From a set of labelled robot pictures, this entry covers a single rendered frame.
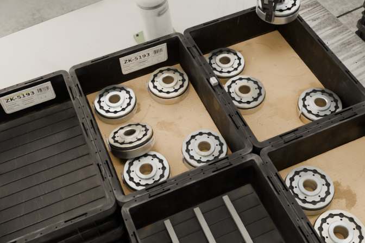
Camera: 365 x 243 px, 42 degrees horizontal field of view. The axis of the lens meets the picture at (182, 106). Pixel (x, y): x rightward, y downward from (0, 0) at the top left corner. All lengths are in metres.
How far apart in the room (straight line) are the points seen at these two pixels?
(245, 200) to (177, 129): 0.24
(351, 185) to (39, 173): 0.69
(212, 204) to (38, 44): 0.85
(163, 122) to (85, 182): 0.24
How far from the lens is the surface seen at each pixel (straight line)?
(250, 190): 1.06
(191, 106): 1.18
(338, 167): 1.12
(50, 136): 1.19
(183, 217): 1.02
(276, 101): 1.20
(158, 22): 1.39
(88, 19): 1.65
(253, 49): 1.31
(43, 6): 2.91
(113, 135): 1.10
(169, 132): 1.13
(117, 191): 0.95
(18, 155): 1.18
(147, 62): 1.23
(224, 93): 1.07
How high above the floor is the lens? 1.76
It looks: 52 degrees down
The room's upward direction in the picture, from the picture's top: 4 degrees counter-clockwise
